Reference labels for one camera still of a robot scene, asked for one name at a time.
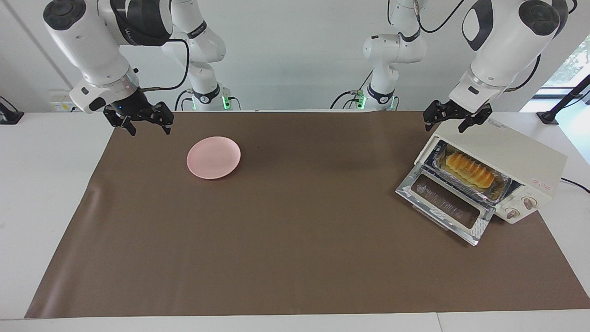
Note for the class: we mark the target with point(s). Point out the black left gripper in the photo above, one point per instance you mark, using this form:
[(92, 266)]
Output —
[(442, 110)]

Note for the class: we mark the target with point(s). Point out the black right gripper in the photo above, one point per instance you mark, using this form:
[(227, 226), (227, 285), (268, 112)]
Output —
[(131, 106)]

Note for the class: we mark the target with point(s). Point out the golden ridged bread loaf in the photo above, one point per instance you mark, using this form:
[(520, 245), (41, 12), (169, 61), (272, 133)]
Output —
[(470, 169)]

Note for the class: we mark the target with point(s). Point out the aluminium foil tray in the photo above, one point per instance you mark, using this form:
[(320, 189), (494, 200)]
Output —
[(501, 186)]

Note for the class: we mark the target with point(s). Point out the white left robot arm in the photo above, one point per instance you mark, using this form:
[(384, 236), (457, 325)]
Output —
[(502, 41)]

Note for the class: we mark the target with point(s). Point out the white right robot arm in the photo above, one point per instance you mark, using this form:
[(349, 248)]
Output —
[(87, 41)]

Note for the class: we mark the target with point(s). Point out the cream toaster oven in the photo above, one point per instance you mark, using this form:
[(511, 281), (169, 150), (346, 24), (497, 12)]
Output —
[(511, 152)]

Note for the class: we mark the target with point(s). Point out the glass oven door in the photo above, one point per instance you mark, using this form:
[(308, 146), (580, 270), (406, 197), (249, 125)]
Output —
[(445, 205)]

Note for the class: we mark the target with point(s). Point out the cream oven knob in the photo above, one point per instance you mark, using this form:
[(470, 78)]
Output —
[(529, 203), (512, 213)]

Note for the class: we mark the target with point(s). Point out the pink round plate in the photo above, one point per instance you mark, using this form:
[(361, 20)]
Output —
[(213, 157)]

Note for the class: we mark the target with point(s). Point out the black clamp stand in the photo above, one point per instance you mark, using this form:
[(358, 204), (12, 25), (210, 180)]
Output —
[(548, 116), (9, 115)]

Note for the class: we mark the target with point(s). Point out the bright window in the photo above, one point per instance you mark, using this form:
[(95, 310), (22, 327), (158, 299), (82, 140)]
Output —
[(571, 60)]

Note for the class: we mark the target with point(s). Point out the brown table mat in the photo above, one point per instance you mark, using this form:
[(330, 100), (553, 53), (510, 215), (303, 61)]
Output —
[(299, 221)]

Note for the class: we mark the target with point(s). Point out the white wall socket box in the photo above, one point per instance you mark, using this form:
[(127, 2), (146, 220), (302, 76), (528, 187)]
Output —
[(60, 99)]

